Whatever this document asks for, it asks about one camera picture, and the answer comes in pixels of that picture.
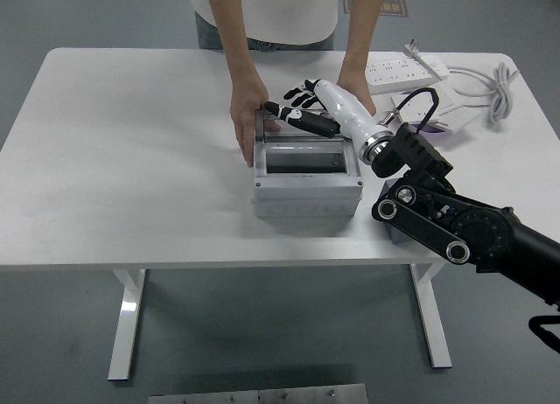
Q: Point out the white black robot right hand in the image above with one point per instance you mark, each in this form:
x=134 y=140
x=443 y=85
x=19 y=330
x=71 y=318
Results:
x=345 y=106

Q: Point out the person's right hand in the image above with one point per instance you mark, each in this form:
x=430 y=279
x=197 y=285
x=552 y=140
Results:
x=242 y=111

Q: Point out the person's left hand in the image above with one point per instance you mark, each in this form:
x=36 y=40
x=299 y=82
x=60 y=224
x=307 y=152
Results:
x=356 y=85

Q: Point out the smoky transparent box lid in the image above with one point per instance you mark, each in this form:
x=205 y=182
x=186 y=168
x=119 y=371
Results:
x=280 y=128

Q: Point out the white plastic junction box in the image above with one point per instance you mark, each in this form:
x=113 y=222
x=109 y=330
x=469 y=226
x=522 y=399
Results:
x=302 y=194

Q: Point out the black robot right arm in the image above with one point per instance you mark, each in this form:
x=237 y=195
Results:
x=437 y=229

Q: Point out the person's left forearm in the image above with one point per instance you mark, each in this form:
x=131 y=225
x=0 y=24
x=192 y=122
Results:
x=363 y=32

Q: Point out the person's right forearm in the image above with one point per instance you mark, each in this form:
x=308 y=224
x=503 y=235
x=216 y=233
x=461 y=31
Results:
x=234 y=32

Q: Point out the large white power strip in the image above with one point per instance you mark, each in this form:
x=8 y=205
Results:
x=402 y=74

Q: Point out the white power plug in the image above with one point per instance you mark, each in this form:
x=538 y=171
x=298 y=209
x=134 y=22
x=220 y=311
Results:
x=411 y=49

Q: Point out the small white power strip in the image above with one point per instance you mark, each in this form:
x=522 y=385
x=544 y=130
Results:
x=420 y=104

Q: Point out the brown floor sign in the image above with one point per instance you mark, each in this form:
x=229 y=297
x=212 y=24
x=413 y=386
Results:
x=396 y=6

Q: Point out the purple round dish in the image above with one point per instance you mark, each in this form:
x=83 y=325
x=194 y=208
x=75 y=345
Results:
x=433 y=128

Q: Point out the person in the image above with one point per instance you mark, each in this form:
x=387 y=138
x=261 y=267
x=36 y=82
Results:
x=284 y=10

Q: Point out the grey block with round hole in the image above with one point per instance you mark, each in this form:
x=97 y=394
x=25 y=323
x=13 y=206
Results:
x=399 y=238

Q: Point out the white table leg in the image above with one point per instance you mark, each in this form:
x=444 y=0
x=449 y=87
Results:
x=431 y=316
x=127 y=325

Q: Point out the grey metal plate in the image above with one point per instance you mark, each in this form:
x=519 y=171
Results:
x=258 y=395

